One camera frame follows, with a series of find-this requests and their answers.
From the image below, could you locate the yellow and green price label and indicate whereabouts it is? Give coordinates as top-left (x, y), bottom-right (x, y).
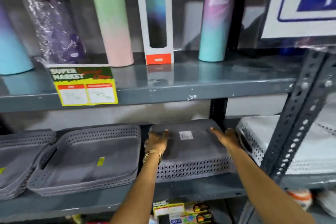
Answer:
top-left (49, 66), bottom-right (119, 107)
top-left (152, 200), bottom-right (214, 224)

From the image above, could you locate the purple to blue bottle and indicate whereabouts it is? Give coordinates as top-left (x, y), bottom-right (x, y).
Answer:
top-left (0, 2), bottom-right (34, 75)

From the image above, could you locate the person's right hand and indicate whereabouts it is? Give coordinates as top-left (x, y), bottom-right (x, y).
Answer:
top-left (211, 127), bottom-right (243, 151)

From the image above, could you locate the upturned grey perforated basket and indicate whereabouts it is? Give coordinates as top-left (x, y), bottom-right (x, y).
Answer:
top-left (149, 119), bottom-right (237, 183)

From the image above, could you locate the white perforated basket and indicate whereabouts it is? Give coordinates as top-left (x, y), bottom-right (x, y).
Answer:
top-left (236, 115), bottom-right (336, 176)

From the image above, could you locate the gold wrist bracelet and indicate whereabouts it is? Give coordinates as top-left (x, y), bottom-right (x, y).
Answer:
top-left (142, 149), bottom-right (163, 164)

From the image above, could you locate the green to pink bottle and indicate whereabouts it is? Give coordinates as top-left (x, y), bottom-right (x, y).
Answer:
top-left (87, 0), bottom-right (134, 67)

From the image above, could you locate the teal black bottle in box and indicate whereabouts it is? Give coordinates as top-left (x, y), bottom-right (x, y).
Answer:
top-left (134, 0), bottom-right (174, 66)

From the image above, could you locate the stack of grey perforated trays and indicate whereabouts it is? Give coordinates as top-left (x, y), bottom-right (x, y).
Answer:
top-left (0, 130), bottom-right (57, 201)
top-left (27, 125), bottom-right (142, 197)

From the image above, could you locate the white sign with blue print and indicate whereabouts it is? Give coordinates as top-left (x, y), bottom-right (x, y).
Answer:
top-left (258, 0), bottom-right (336, 40)

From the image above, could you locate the person's left forearm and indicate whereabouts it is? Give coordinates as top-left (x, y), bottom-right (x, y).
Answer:
top-left (109, 152), bottom-right (164, 224)

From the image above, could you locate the grey metal shelving rack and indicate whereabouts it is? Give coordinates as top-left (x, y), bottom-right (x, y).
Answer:
top-left (0, 48), bottom-right (336, 224)

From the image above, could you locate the orange and white item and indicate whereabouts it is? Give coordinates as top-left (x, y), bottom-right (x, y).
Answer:
top-left (286, 189), bottom-right (313, 211)

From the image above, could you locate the plastic-wrapped purple bottle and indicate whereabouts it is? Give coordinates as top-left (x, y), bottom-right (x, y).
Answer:
top-left (12, 0), bottom-right (86, 65)

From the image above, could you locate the person's right forearm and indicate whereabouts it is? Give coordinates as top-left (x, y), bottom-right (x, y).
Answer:
top-left (228, 147), bottom-right (317, 224)

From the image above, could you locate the pink to teal bottle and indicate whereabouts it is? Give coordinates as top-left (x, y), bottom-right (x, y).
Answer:
top-left (198, 0), bottom-right (241, 62)

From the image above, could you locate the person's left hand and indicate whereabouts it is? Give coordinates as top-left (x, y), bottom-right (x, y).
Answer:
top-left (144, 129), bottom-right (169, 155)

